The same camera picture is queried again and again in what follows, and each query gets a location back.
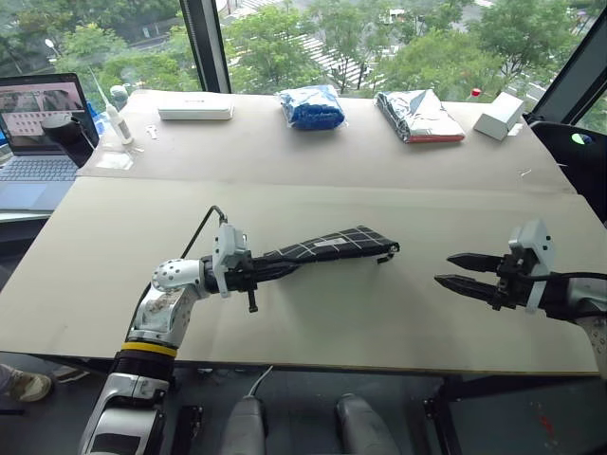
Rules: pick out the white nozzle glue bottle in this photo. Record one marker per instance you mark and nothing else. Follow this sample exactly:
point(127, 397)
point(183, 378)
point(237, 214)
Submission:
point(121, 128)

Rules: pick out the blue plastic sheet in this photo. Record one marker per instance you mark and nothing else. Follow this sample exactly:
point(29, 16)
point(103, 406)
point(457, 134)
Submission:
point(96, 123)

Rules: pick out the silver foil package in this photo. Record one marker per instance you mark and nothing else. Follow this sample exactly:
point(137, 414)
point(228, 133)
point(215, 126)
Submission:
point(422, 116)

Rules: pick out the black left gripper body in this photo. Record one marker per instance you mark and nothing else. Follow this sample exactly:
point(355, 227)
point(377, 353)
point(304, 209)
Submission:
point(242, 280)

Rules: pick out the black cylindrical controller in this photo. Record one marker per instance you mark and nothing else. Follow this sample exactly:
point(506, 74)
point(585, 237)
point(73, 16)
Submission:
point(71, 142)

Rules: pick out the small white key piece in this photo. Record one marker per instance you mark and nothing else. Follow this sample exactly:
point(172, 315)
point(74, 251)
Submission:
point(152, 132)

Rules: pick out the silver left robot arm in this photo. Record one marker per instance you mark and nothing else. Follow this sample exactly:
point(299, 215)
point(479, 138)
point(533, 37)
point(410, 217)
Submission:
point(175, 279)

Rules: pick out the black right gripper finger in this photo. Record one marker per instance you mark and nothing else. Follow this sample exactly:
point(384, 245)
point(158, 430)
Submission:
point(469, 286)
point(476, 262)

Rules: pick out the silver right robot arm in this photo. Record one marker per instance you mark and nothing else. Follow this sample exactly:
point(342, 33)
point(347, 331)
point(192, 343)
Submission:
point(595, 303)

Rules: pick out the black device with green light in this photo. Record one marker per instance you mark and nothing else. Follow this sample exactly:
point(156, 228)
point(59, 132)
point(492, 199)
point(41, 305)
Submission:
point(583, 166)

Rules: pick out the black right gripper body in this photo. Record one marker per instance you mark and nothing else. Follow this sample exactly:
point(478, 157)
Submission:
point(514, 284)

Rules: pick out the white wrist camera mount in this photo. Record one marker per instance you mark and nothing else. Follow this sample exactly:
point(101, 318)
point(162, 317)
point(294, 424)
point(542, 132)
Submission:
point(538, 242)
point(226, 246)

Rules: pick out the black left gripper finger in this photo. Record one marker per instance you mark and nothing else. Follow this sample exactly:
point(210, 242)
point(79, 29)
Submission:
point(272, 264)
point(277, 277)

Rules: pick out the black slanted window frame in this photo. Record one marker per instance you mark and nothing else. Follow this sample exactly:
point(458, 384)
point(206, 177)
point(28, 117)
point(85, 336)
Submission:
point(578, 71)

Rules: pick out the black window frame pillar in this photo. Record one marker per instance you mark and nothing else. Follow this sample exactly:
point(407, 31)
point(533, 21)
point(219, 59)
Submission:
point(206, 47)

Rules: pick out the small white cardboard box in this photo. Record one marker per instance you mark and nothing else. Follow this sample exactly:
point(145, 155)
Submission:
point(491, 125)

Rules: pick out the black grid pencil pouch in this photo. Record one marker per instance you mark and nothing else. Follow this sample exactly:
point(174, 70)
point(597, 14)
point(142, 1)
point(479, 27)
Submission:
point(341, 244)

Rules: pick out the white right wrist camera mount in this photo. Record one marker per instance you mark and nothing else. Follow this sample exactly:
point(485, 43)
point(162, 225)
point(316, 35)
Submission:
point(538, 242)

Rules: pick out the grey rounded shape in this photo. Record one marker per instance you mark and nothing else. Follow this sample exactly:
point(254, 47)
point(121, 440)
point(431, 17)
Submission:
point(360, 426)
point(244, 426)

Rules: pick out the clear plastic tape patch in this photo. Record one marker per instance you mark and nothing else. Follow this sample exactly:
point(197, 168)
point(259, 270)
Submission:
point(115, 161)
point(524, 173)

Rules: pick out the grey laptop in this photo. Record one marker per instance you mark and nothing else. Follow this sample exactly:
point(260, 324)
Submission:
point(33, 170)

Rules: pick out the flat white box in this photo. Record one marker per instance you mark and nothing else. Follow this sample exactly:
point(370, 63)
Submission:
point(194, 111)

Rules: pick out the pale green round object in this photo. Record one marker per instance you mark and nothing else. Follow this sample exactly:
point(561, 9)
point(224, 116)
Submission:
point(118, 94)

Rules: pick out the beige person shoe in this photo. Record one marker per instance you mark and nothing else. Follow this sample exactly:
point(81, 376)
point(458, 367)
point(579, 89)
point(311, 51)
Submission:
point(26, 386)

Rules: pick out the blue plastic-wrapped package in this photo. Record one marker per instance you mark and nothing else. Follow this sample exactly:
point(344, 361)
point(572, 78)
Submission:
point(313, 111)

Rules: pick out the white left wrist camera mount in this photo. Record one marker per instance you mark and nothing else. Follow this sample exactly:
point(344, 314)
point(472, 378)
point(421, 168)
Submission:
point(226, 246)

